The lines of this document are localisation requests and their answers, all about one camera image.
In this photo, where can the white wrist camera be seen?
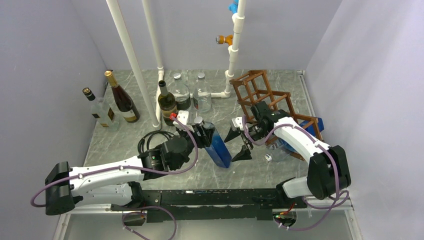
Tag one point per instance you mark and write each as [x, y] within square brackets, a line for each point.
[236, 124]
[182, 120]

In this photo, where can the dark green wine bottle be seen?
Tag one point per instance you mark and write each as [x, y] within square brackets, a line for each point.
[167, 103]

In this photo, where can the small clear bottle black cap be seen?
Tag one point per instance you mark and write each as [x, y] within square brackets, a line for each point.
[102, 111]

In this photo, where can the clear square bottle black cap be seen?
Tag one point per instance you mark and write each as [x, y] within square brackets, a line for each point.
[278, 150]

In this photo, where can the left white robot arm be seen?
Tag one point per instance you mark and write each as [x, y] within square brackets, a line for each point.
[118, 183]

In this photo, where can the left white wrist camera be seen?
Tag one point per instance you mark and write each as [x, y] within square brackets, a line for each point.
[182, 120]

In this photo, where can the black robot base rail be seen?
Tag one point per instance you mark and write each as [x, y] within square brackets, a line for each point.
[213, 204]

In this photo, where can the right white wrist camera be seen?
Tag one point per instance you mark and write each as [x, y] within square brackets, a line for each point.
[236, 124]

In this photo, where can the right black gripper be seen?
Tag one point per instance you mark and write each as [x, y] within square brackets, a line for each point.
[244, 154]

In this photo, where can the brown wooden wine rack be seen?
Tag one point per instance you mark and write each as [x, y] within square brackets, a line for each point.
[254, 87]

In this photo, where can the orange pipe valve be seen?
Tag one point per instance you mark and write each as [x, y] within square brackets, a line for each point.
[221, 39]

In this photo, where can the blue label clear bottle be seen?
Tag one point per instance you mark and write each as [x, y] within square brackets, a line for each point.
[218, 151]

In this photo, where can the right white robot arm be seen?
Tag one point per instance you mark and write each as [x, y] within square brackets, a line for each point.
[328, 171]

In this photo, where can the clear glass bottle white cap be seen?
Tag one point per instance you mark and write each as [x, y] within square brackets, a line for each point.
[181, 92]

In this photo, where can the blue pipe valve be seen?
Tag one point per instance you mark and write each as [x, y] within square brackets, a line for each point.
[233, 7]

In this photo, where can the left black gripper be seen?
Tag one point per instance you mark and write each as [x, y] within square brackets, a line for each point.
[202, 140]

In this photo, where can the clear glass bottle silver cap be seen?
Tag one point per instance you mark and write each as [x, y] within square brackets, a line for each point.
[202, 94]

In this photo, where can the dark red wine bottle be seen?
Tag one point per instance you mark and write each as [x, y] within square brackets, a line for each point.
[122, 100]

